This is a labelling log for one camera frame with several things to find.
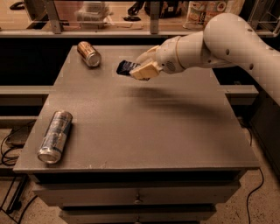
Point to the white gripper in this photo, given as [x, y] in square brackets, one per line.
[166, 56]

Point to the blue rxbar blueberry wrapper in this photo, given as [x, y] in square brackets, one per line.
[125, 67]

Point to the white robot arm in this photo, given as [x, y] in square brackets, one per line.
[226, 40]

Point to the gold brown soda can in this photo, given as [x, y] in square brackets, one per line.
[89, 54]

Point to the silver blue redbull can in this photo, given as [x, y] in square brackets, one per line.
[51, 149]

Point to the colourful snack bag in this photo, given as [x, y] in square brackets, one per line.
[199, 13]

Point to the clear plastic container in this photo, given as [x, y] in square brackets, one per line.
[92, 14]

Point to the grey drawer cabinet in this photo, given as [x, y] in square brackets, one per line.
[172, 142]

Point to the grey metal shelf rail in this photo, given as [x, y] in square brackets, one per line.
[56, 18]

